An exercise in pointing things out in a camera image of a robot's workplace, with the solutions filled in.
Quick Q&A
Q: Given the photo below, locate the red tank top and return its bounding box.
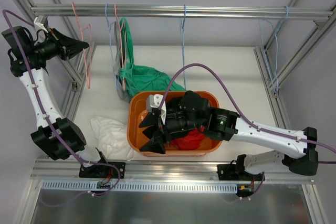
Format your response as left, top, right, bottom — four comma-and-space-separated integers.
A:
171, 129, 205, 151

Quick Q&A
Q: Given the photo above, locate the black tank top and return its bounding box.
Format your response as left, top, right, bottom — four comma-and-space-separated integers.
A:
167, 97, 210, 120

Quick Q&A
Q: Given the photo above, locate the white tank top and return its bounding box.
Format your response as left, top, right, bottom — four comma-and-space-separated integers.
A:
90, 116, 134, 161

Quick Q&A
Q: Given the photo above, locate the light blue hanger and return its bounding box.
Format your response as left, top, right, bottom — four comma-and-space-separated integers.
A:
258, 5, 290, 95
104, 3, 119, 91
178, 4, 187, 91

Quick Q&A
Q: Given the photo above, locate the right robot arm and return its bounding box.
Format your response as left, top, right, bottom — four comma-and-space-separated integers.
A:
139, 91, 319, 180

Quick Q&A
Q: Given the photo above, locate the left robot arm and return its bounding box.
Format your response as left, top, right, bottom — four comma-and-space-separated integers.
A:
2, 26, 113, 178

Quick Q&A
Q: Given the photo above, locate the green tank top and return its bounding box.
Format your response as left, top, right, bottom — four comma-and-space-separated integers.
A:
121, 18, 171, 100

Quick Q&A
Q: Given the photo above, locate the grey tank top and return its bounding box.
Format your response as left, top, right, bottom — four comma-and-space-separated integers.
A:
113, 22, 127, 100

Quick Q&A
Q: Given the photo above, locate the orange plastic basket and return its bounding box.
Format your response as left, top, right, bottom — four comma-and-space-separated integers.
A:
127, 91, 222, 157

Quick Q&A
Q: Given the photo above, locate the aluminium frame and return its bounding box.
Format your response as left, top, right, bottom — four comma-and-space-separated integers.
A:
0, 0, 336, 224

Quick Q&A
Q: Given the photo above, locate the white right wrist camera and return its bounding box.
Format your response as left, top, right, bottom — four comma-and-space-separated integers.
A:
146, 94, 166, 125

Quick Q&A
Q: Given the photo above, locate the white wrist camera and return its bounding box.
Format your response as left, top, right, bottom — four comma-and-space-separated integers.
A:
146, 94, 166, 125
34, 15, 49, 32

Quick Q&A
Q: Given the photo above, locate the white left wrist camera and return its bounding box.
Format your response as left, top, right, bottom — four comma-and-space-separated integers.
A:
34, 15, 49, 32

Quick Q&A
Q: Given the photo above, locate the white slotted cable duct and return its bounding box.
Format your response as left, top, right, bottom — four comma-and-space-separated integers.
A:
41, 180, 238, 194

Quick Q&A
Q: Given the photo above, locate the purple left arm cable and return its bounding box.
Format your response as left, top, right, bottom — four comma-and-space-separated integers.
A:
2, 9, 121, 208

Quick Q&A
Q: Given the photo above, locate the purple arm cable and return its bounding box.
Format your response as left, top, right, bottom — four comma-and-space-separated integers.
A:
157, 63, 336, 204
2, 9, 121, 208

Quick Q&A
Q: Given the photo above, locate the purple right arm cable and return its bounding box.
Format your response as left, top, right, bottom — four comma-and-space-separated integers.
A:
157, 63, 336, 204

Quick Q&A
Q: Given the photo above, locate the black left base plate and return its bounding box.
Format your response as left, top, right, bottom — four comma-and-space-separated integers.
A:
79, 161, 125, 179

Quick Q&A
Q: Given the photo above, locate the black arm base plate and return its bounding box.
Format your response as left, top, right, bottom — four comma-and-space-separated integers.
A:
217, 163, 262, 181

